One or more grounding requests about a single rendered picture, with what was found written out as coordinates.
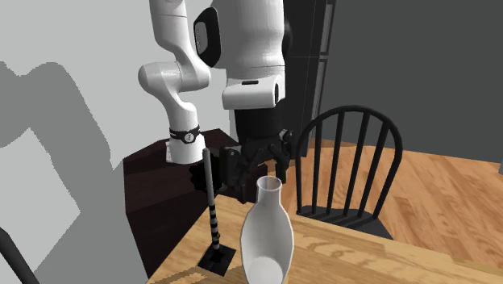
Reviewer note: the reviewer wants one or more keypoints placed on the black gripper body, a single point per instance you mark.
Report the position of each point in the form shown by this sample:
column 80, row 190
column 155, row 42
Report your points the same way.
column 259, row 124

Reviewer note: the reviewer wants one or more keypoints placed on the white vase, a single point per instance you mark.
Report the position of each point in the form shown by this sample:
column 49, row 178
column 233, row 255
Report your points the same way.
column 267, row 232

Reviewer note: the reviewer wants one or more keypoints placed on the dark tall cabinet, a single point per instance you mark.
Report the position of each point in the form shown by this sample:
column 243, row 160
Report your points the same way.
column 304, row 59

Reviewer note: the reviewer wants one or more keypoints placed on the black rod on square base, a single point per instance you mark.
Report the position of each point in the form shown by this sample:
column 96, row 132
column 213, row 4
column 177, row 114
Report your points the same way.
column 209, row 185

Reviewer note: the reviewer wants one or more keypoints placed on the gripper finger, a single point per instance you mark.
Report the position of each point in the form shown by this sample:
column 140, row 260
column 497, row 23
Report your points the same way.
column 232, row 169
column 283, row 151

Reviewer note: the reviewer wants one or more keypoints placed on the black spindle-back chair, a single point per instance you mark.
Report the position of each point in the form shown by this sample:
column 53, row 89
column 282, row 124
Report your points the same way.
column 355, row 220

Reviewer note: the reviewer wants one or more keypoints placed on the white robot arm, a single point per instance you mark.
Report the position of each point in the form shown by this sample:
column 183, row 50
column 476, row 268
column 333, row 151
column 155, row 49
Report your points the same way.
column 251, row 43

